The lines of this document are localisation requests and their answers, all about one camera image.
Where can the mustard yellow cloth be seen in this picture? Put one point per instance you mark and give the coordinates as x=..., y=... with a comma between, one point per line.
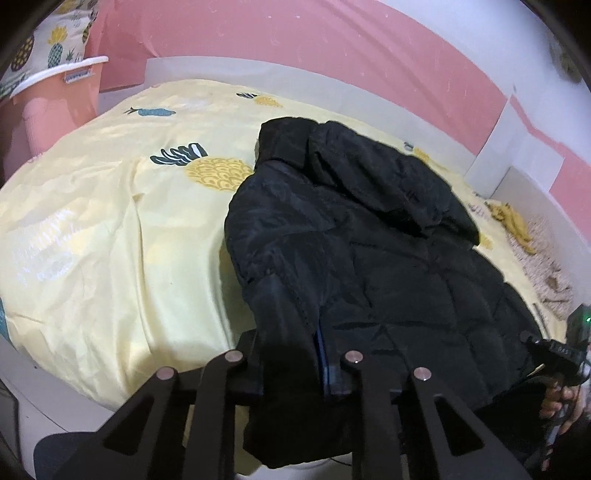
x=515, y=224

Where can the black puffer jacket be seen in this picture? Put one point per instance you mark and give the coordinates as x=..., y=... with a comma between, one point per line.
x=369, y=258

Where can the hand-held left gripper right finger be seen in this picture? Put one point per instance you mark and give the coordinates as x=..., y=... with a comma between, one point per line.
x=324, y=364

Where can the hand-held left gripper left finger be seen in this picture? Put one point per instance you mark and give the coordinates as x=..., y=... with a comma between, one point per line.
x=231, y=378

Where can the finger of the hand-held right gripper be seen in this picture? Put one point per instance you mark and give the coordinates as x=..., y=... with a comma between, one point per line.
x=538, y=340

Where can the person's right hand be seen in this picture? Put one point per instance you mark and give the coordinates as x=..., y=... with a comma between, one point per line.
x=556, y=401

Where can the pink plastic storage box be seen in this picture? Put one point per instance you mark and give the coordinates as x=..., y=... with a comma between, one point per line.
x=51, y=115

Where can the yellow pineapple print bed sheet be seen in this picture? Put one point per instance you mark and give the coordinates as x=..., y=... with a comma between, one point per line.
x=92, y=230

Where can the dark phone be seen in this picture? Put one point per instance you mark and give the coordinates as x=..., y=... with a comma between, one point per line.
x=539, y=314

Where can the floral print cloth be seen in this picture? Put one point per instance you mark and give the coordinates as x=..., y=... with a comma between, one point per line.
x=547, y=272

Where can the pineapple print quilt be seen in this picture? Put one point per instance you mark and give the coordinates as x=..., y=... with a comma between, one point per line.
x=41, y=41

